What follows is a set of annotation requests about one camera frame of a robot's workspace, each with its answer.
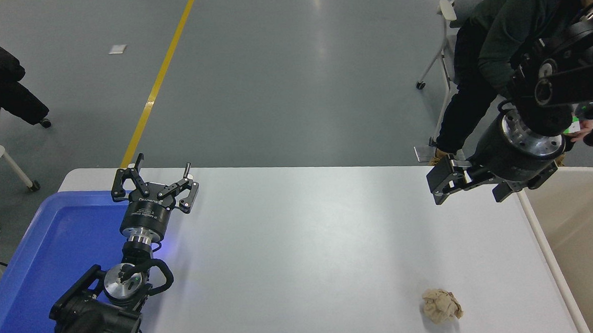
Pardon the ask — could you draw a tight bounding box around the grey chair with white frame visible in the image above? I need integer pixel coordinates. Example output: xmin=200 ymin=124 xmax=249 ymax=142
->
xmin=412 ymin=0 xmax=501 ymax=117

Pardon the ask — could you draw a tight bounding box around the yellow floor tape line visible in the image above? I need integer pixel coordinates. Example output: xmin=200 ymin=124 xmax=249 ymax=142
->
xmin=113 ymin=0 xmax=207 ymax=169

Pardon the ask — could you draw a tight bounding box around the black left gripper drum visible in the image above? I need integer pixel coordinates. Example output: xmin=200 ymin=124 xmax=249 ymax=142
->
xmin=117 ymin=181 xmax=179 ymax=242

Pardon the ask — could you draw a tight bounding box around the person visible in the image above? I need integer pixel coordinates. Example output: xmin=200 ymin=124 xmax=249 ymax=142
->
xmin=422 ymin=0 xmax=593 ymax=174

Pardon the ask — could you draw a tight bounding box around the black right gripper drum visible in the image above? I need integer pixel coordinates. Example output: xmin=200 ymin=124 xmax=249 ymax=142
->
xmin=468 ymin=112 xmax=568 ymax=186

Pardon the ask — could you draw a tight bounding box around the blue plastic tray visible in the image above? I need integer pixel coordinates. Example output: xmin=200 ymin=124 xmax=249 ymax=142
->
xmin=0 ymin=186 xmax=184 ymax=333

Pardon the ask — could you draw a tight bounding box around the large pale bin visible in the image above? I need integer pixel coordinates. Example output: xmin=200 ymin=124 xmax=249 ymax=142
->
xmin=516 ymin=165 xmax=593 ymax=333

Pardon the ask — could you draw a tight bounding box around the tan paper ball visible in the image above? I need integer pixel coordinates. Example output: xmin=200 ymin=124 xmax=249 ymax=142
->
xmin=421 ymin=287 xmax=465 ymax=325

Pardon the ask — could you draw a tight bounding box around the person's left hand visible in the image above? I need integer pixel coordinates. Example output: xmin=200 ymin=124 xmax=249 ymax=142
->
xmin=572 ymin=119 xmax=593 ymax=142

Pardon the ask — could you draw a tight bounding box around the white framed chair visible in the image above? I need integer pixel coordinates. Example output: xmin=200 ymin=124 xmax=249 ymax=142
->
xmin=0 ymin=92 xmax=56 ymax=194

